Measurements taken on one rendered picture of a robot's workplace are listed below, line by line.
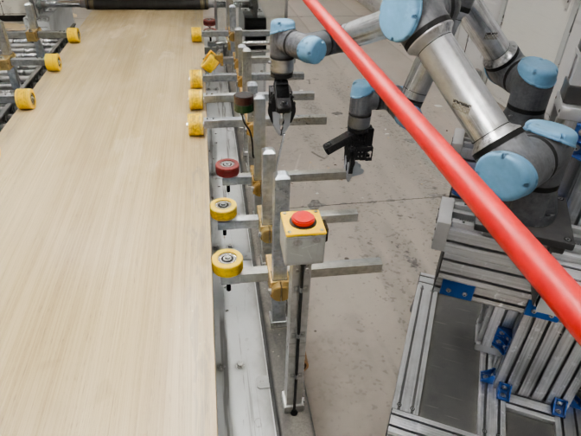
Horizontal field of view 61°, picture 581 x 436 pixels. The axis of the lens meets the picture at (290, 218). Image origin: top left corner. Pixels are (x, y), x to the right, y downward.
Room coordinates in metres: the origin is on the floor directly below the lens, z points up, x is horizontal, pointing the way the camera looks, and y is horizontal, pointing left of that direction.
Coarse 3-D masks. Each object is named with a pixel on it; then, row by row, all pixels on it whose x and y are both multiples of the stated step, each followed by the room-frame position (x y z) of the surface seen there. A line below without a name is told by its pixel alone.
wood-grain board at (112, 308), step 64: (64, 64) 2.44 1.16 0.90; (128, 64) 2.48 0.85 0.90; (192, 64) 2.52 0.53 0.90; (64, 128) 1.71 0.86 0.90; (128, 128) 1.73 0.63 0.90; (0, 192) 1.25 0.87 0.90; (64, 192) 1.26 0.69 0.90; (128, 192) 1.28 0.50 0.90; (192, 192) 1.29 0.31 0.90; (0, 256) 0.95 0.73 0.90; (64, 256) 0.96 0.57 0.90; (128, 256) 0.98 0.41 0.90; (192, 256) 0.99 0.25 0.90; (0, 320) 0.74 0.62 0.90; (64, 320) 0.75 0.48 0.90; (128, 320) 0.76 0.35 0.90; (192, 320) 0.76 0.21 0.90; (0, 384) 0.58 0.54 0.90; (64, 384) 0.59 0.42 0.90; (128, 384) 0.59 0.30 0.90; (192, 384) 0.60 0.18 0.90
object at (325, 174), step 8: (344, 168) 1.56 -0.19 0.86; (240, 176) 1.47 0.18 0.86; (248, 176) 1.47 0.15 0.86; (296, 176) 1.50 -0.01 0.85; (304, 176) 1.51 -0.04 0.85; (312, 176) 1.51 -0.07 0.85; (320, 176) 1.52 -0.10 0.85; (328, 176) 1.52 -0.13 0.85; (336, 176) 1.53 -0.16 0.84; (344, 176) 1.53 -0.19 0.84; (224, 184) 1.46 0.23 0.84; (232, 184) 1.46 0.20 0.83
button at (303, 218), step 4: (296, 212) 0.72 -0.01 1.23; (300, 212) 0.72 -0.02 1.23; (304, 212) 0.72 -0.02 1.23; (308, 212) 0.72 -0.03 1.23; (292, 216) 0.71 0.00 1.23; (296, 216) 0.70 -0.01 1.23; (300, 216) 0.70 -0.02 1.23; (304, 216) 0.70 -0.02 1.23; (308, 216) 0.70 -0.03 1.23; (312, 216) 0.70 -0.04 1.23; (292, 220) 0.70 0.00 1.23; (296, 220) 0.69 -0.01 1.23; (300, 220) 0.69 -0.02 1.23; (304, 220) 0.69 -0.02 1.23; (308, 220) 0.69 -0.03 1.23; (312, 220) 0.70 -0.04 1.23; (296, 224) 0.69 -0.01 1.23; (300, 224) 0.69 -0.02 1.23; (304, 224) 0.68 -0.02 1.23; (308, 224) 0.69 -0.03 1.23
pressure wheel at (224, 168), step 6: (216, 162) 1.48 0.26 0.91; (222, 162) 1.49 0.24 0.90; (228, 162) 1.48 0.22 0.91; (234, 162) 1.49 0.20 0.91; (216, 168) 1.45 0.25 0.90; (222, 168) 1.44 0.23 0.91; (228, 168) 1.44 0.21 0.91; (234, 168) 1.45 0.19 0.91; (222, 174) 1.44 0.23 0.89; (228, 174) 1.44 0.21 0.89; (234, 174) 1.45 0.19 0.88; (228, 186) 1.47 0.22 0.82
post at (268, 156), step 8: (264, 152) 1.19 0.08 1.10; (272, 152) 1.19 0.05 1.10; (264, 160) 1.19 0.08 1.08; (272, 160) 1.19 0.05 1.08; (264, 168) 1.19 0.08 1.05; (272, 168) 1.19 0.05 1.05; (264, 176) 1.19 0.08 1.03; (272, 176) 1.19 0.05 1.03; (264, 184) 1.19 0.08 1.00; (272, 184) 1.19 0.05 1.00; (264, 192) 1.19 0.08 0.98; (264, 200) 1.19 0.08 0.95; (264, 208) 1.19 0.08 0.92; (264, 216) 1.19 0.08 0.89; (264, 224) 1.19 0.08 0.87; (264, 248) 1.19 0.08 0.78; (264, 256) 1.19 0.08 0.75
